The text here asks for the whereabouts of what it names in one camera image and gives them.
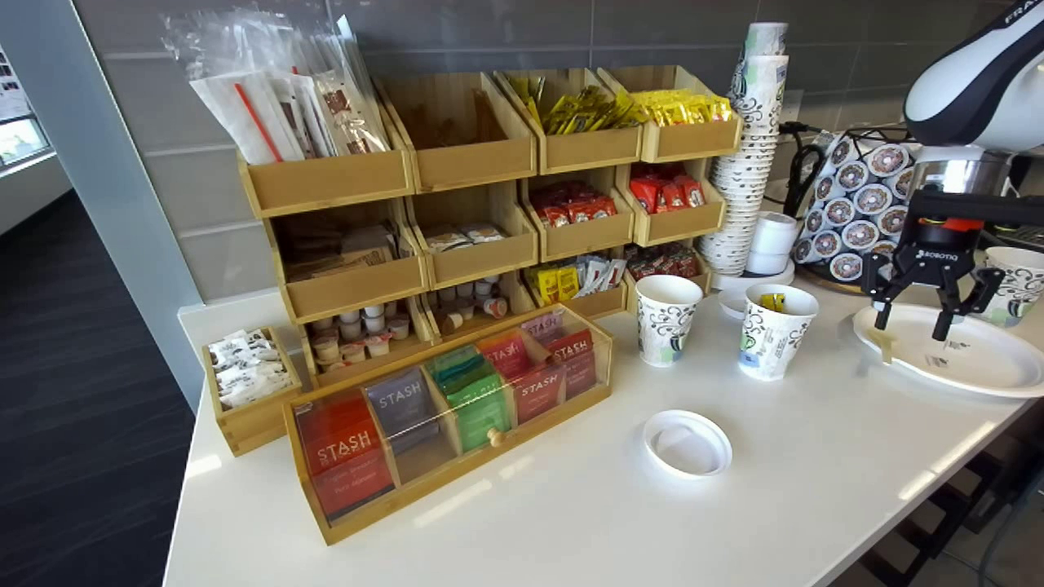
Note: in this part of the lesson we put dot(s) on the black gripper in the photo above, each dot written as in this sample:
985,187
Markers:
935,253

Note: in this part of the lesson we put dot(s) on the white plastic cup lid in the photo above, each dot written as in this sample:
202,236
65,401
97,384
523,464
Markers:
686,444

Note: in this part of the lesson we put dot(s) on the small creamer cups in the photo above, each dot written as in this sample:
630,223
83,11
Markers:
360,334

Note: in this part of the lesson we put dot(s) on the dark red snack packets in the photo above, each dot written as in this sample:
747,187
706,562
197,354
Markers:
664,263

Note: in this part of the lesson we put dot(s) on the small bamboo packet box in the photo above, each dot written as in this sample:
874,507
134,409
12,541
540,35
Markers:
256,419

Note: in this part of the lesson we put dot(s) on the window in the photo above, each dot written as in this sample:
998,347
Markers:
22,132

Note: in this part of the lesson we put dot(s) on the green yellow packets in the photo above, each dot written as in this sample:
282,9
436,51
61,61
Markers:
571,109

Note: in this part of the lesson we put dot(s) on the printed paper bowl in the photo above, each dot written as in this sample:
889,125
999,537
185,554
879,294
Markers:
1021,291

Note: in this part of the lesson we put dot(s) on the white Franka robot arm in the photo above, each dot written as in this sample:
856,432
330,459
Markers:
979,77

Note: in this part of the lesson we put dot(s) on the bamboo tea bag box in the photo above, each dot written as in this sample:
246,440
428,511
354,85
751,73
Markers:
458,434

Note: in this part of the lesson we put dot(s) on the bamboo organiser bin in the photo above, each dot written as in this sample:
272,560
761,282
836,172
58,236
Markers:
328,184
477,263
583,238
589,152
681,223
703,264
690,137
477,325
474,163
346,288
363,370
600,301

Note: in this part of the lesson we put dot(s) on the large white paper plate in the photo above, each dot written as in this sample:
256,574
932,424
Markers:
979,364

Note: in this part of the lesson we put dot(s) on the yellow sweetener packets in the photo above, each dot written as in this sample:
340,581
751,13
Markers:
685,105

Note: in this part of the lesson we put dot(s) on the yellow tea packets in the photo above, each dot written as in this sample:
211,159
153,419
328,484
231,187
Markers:
555,284

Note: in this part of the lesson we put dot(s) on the white sugar packets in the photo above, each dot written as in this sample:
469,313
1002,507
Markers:
250,365

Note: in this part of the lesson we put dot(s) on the printed paper cup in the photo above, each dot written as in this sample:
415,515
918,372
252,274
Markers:
775,342
666,327

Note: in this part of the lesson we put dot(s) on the clear bag of stirrers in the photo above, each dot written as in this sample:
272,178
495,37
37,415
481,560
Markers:
272,98

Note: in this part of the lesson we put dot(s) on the stack of white lids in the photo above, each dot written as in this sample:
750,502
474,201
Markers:
775,245

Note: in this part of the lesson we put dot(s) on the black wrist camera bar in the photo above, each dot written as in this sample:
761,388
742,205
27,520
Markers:
999,205

